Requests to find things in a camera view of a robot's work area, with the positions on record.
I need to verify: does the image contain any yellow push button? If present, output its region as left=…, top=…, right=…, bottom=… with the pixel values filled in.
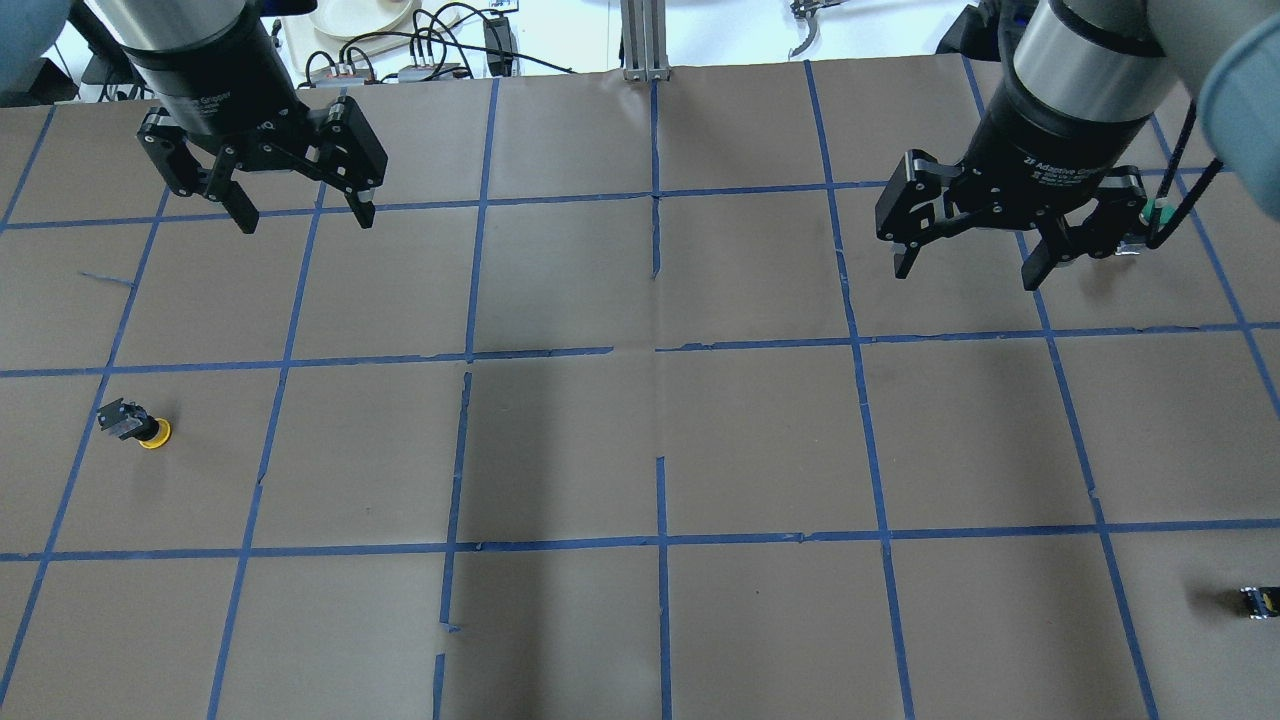
left=95, top=398, right=173, bottom=450

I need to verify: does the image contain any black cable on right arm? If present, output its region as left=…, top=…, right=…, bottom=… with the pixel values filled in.
left=1143, top=100, right=1222, bottom=251

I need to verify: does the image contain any power strip with cables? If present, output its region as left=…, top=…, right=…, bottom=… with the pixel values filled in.
left=268, top=1, right=576, bottom=88

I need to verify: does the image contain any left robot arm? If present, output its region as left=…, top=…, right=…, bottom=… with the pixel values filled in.
left=91, top=1, right=388, bottom=233

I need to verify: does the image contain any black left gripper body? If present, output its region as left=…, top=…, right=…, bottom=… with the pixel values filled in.
left=128, top=20, right=328, bottom=184

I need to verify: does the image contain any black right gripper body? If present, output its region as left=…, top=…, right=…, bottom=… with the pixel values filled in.
left=948, top=76, right=1146, bottom=234

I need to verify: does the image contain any aluminium frame post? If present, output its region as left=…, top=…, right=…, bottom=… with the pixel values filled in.
left=618, top=0, right=671, bottom=82

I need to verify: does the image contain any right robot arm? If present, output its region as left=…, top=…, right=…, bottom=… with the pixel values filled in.
left=876, top=1, right=1279, bottom=291

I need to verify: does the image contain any white plate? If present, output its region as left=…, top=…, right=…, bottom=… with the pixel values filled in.
left=308, top=1, right=417, bottom=40

